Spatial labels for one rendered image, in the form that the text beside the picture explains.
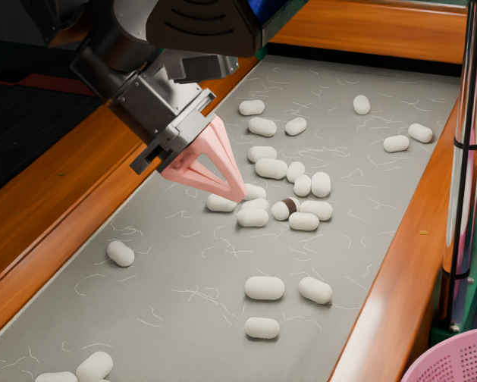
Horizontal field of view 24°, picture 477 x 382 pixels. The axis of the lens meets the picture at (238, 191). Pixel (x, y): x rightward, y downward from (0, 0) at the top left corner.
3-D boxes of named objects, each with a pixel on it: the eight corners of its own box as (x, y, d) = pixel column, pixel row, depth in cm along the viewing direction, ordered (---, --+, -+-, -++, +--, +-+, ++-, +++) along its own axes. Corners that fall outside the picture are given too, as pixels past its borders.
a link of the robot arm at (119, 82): (169, 55, 103) (115, 3, 103) (132, 89, 100) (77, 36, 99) (141, 89, 109) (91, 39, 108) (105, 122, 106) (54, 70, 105)
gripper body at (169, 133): (221, 98, 108) (167, 45, 107) (182, 139, 99) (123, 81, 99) (183, 138, 111) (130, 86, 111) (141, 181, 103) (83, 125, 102)
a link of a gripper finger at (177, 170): (280, 157, 108) (212, 89, 107) (257, 189, 102) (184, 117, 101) (238, 196, 112) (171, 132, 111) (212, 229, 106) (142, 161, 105)
